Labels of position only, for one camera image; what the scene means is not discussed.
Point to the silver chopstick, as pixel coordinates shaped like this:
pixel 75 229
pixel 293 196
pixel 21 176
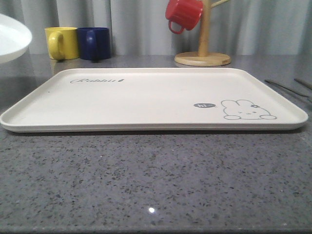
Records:
pixel 304 83

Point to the grey curtain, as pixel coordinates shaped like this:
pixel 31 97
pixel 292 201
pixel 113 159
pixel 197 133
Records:
pixel 139 27

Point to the white round plate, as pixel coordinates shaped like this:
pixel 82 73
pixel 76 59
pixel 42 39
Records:
pixel 15 38

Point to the wooden mug tree stand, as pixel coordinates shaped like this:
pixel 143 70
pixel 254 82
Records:
pixel 203 57

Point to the silver fork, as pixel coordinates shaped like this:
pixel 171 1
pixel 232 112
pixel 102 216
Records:
pixel 287 88

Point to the yellow mug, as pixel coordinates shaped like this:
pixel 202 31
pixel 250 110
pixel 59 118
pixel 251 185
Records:
pixel 62 43

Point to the cream rabbit serving tray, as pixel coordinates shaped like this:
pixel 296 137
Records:
pixel 138 99

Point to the red mug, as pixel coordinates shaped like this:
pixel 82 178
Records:
pixel 183 14

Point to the dark blue mug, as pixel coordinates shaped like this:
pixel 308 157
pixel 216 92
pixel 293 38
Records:
pixel 94 43

